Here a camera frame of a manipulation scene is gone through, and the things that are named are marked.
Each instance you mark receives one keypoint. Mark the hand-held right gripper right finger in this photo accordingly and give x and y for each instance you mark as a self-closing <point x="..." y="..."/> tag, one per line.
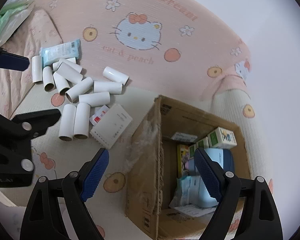
<point x="207" y="175"/>

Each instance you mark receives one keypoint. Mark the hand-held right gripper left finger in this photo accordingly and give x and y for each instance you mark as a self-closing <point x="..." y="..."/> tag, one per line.
<point x="95" y="173"/>

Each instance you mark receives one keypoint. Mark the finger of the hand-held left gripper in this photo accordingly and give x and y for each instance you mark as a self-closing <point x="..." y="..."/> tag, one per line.
<point x="11" y="62"/>
<point x="37" y="120"/>

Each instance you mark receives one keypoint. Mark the brown cardboard box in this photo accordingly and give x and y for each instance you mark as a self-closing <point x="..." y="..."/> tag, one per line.
<point x="145" y="155"/>

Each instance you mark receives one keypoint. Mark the pile of white tubes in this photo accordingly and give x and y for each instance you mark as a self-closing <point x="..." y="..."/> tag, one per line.
<point x="81" y="87"/>

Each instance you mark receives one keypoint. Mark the light blue label printer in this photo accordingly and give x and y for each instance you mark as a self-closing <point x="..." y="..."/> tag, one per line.
<point x="215" y="156"/>

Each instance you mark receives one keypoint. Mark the blue face mask packet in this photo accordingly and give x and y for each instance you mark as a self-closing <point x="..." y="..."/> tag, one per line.
<point x="187" y="190"/>

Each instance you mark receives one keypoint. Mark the yellow picture book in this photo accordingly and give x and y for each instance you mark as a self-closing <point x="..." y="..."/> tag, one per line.
<point x="183" y="157"/>

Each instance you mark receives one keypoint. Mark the green and white carton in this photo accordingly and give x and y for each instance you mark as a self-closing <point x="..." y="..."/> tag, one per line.
<point x="192" y="148"/>
<point x="203" y="143"/>

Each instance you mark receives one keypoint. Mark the white printed paper sheet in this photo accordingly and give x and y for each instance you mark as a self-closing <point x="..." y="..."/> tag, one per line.
<point x="192" y="210"/>

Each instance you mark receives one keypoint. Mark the green white carton with cartoon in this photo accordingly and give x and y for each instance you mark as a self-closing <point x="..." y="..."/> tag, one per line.
<point x="218" y="137"/>

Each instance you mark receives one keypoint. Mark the green and white plastic bag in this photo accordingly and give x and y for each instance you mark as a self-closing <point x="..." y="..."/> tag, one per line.
<point x="5" y="20"/>

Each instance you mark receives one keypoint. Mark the small white box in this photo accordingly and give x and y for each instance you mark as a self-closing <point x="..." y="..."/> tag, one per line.
<point x="183" y="137"/>

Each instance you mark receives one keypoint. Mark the flat white box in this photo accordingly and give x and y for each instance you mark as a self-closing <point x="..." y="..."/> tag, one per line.
<point x="112" y="127"/>

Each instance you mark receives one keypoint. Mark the light blue wipes packet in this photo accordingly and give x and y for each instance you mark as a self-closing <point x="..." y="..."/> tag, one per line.
<point x="60" y="51"/>

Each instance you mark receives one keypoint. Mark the red and white card packet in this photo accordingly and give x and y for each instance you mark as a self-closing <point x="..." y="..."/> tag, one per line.
<point x="97" y="118"/>

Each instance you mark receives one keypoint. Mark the pink and cream printed blanket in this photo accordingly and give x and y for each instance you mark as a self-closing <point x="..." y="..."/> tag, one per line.
<point x="165" y="12"/>

